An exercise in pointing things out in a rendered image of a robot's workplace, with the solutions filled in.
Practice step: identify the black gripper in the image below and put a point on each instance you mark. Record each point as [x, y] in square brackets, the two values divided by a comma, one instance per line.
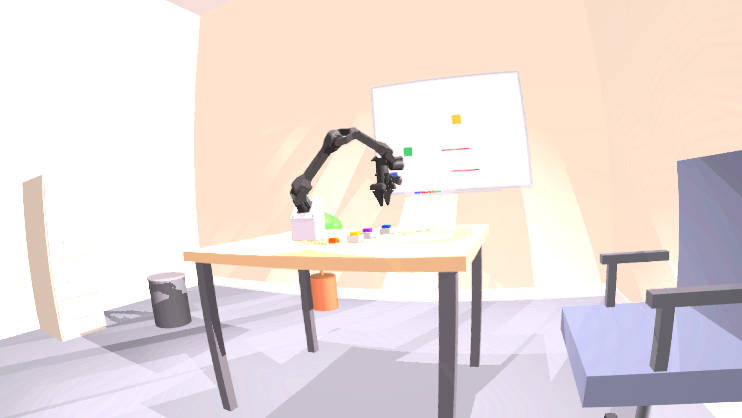
[382, 189]

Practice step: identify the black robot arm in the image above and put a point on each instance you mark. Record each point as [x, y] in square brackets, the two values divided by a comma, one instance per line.
[332, 142]

